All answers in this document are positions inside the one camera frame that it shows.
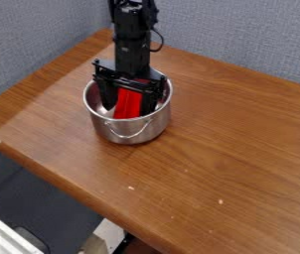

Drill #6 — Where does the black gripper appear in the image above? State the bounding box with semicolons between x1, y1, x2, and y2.
93;36;167;116

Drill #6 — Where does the red block object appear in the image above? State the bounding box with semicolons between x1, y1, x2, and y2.
113;87;144;119

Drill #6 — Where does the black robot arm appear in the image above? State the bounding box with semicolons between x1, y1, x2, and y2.
93;0;168;119

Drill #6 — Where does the silver metal pot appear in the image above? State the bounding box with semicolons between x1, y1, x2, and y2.
82;71;173;145

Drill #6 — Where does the white box under table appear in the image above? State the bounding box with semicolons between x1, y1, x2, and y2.
0;220;50;254

